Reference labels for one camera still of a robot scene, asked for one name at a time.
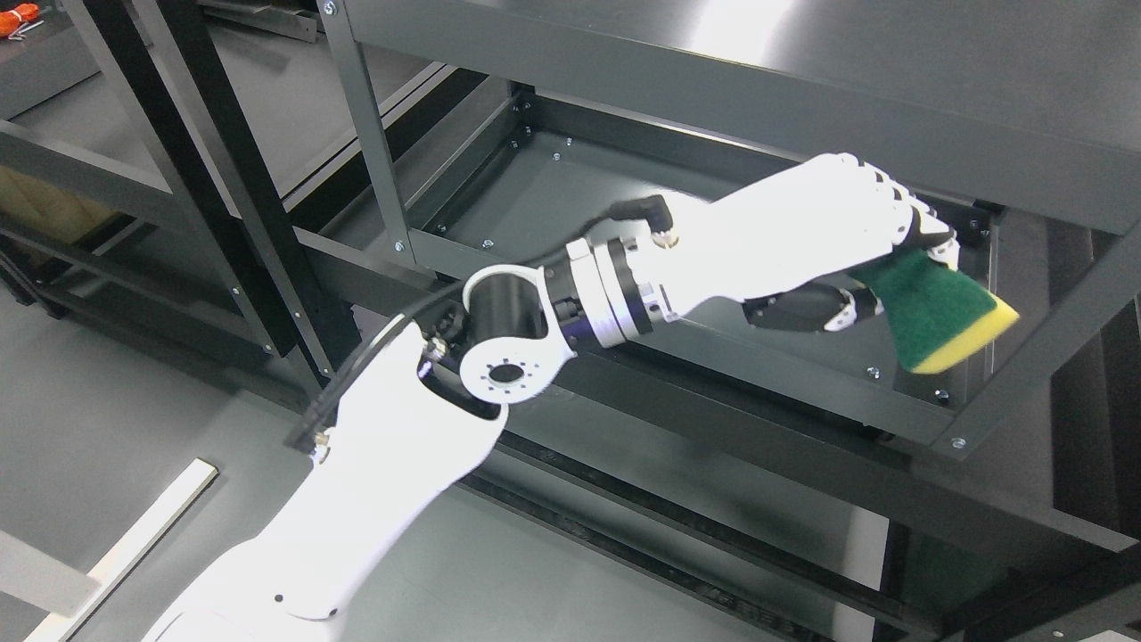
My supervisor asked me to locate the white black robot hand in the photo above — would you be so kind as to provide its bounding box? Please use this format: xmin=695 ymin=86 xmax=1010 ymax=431
xmin=631 ymin=153 xmax=958 ymax=322

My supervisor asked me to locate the green yellow sponge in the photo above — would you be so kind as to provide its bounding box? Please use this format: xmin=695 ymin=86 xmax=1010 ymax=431
xmin=850 ymin=249 xmax=1022 ymax=375

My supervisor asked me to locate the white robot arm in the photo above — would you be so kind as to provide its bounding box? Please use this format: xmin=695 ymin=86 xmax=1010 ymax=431
xmin=145 ymin=195 xmax=677 ymax=641

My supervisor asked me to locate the grey metal shelving unit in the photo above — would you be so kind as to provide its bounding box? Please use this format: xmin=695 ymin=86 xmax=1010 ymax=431
xmin=3 ymin=1 xmax=1138 ymax=641

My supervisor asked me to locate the white floor strip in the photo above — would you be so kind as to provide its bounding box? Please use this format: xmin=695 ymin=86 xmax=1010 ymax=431
xmin=3 ymin=458 xmax=218 ymax=641

